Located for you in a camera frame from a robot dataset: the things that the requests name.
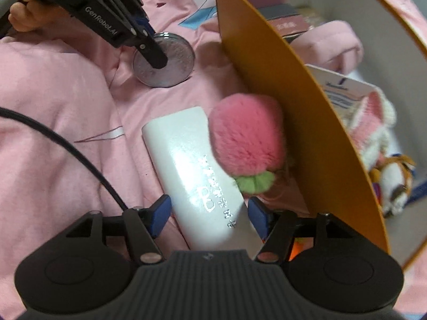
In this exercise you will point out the orange cardboard box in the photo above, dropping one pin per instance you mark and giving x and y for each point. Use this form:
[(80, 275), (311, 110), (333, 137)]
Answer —
[(283, 106)]

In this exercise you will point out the long white box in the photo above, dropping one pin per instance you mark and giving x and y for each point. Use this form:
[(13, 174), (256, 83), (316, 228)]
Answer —
[(186, 160)]

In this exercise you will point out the grey and pink small box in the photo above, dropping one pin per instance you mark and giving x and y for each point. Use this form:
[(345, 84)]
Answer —
[(287, 18)]

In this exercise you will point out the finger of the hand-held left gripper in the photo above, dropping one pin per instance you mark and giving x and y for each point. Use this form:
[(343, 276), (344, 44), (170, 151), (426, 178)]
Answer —
[(144, 23), (155, 56)]

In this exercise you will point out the calico cat plush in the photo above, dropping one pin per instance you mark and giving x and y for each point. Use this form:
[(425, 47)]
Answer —
[(393, 183)]

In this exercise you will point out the pink printed blanket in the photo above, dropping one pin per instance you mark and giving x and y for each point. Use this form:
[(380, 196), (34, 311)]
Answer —
[(50, 123)]

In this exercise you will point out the person's left hand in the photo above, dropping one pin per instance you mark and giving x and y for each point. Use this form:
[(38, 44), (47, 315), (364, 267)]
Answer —
[(30, 15)]

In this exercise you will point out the white plastic packet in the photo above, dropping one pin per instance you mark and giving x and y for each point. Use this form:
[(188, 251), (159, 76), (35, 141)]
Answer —
[(347, 90)]

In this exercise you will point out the pink fluffy strawberry pompom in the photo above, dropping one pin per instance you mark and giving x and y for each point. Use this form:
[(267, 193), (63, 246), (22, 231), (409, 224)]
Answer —
[(247, 133)]

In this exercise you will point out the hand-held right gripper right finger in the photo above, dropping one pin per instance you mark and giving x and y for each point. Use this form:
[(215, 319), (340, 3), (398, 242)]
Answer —
[(259, 219)]

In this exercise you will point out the pink cloth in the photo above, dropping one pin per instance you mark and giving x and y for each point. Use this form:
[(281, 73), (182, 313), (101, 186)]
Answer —
[(330, 45)]

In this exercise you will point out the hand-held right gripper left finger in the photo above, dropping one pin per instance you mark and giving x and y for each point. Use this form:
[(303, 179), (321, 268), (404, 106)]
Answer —
[(161, 215)]

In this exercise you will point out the white crocheted bunny plush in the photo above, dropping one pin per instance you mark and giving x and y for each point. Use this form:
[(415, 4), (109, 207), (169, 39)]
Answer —
[(370, 130)]

